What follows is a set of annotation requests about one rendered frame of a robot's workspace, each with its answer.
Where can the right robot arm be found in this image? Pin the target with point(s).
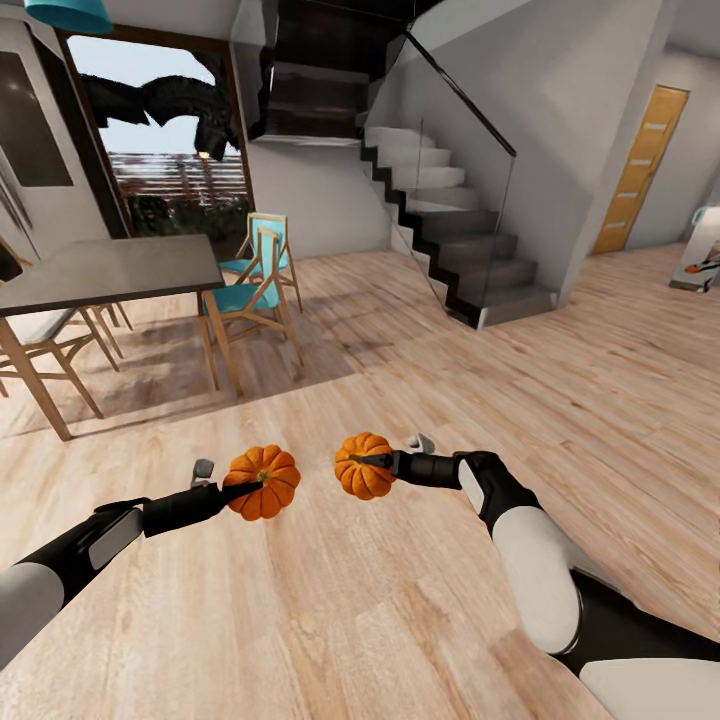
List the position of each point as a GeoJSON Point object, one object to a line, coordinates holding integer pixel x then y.
{"type": "Point", "coordinates": [638, 667]}

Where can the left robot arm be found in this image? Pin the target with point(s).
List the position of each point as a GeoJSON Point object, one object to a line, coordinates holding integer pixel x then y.
{"type": "Point", "coordinates": [33, 591]}

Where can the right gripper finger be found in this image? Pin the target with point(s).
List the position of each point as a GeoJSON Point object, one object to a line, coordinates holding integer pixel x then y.
{"type": "Point", "coordinates": [383, 460]}

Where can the pumpkin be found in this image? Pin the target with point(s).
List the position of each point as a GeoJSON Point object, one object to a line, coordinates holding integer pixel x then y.
{"type": "Point", "coordinates": [276, 469]}
{"type": "Point", "coordinates": [358, 478]}

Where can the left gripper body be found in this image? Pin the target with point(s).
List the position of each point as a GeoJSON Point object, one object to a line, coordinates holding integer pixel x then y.
{"type": "Point", "coordinates": [194, 506]}

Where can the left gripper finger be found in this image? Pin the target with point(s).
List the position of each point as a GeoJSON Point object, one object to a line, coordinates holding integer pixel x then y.
{"type": "Point", "coordinates": [235, 491]}

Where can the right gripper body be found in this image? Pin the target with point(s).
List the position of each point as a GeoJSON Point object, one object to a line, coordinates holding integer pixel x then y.
{"type": "Point", "coordinates": [414, 469]}

